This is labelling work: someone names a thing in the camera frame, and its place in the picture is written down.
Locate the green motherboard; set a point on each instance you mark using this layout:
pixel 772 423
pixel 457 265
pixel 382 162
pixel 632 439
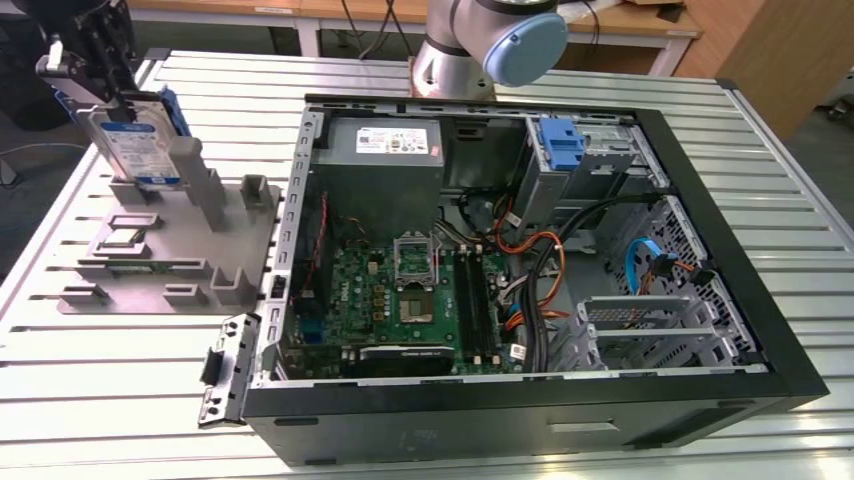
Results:
pixel 361 295

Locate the black graphics card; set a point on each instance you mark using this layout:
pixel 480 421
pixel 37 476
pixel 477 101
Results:
pixel 401 360

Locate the brown wooden cabinet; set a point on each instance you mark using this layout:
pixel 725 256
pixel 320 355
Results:
pixel 788 50

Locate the CPU socket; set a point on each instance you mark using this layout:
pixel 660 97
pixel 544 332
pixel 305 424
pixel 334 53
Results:
pixel 421 307

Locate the grey power supply unit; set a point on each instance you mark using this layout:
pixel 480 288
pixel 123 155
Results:
pixel 381 195

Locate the grey metal drive cage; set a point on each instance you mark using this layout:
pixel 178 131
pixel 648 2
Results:
pixel 544 195

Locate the office chair wheel base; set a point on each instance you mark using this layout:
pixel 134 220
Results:
pixel 843 107

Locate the black RAM slot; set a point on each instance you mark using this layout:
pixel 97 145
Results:
pixel 469 305
pixel 486 305

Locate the hard disk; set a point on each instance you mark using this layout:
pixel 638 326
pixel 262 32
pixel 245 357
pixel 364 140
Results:
pixel 137 150

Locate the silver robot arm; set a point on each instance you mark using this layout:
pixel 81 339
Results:
pixel 448 60

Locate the grey parts rack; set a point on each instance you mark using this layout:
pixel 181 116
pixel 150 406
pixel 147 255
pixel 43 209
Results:
pixel 181 250

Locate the grey expansion slot retainer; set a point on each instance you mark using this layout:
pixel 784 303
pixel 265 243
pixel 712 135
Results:
pixel 234 370

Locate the metal disk bay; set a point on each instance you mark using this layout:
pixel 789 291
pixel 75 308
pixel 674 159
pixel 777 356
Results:
pixel 668 332

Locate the green RAM stick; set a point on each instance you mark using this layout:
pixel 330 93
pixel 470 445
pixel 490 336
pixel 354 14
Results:
pixel 134 268

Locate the blue plastic drive latch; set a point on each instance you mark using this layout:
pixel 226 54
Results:
pixel 561 145

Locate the black PC case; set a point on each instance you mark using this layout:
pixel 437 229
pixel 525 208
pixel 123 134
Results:
pixel 468 425

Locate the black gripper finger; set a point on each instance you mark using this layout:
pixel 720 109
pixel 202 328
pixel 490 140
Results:
pixel 121 85

